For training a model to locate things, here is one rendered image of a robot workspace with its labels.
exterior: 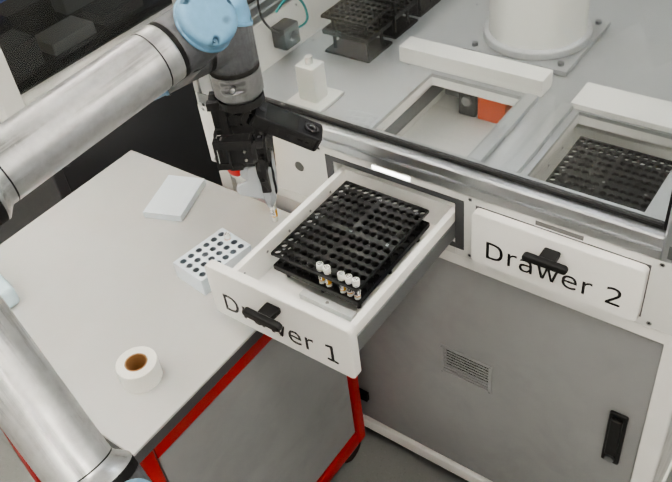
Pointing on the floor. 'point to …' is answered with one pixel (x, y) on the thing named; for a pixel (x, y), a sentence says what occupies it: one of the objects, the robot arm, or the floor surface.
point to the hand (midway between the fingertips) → (274, 197)
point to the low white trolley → (173, 337)
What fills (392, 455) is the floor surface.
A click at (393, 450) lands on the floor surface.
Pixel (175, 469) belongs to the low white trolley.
